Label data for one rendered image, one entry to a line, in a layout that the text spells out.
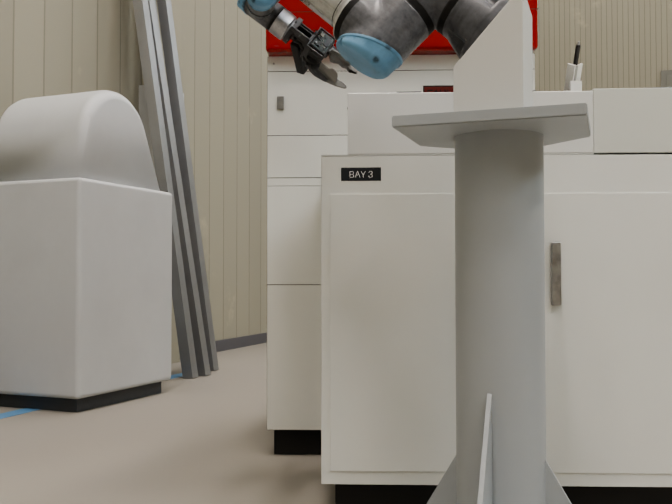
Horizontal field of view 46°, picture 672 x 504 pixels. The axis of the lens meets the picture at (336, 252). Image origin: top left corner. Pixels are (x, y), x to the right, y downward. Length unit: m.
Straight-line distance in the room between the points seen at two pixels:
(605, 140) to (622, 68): 10.02
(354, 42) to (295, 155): 1.00
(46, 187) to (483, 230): 2.35
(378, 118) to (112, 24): 3.29
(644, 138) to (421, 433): 0.82
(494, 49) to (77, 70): 3.42
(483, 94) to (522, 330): 0.41
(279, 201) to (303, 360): 0.49
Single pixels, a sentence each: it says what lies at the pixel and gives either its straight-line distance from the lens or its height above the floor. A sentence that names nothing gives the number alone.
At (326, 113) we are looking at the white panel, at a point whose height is 1.04.
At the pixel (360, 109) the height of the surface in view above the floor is 0.92.
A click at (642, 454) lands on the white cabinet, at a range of 1.94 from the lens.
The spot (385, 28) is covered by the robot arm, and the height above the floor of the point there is 0.99.
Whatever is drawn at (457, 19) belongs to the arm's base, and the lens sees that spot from 1.52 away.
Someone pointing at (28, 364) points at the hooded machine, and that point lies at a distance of 3.51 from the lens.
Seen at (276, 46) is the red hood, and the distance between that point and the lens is 2.48.
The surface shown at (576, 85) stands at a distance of 2.20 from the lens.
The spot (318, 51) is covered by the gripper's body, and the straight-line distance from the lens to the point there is 2.17.
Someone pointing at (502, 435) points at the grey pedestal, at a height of 0.27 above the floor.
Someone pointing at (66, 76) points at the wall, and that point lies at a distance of 4.54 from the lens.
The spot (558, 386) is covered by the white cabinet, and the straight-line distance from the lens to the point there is 1.86.
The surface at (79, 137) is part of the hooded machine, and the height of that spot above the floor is 1.11.
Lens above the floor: 0.55
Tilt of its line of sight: 2 degrees up
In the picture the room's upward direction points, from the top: straight up
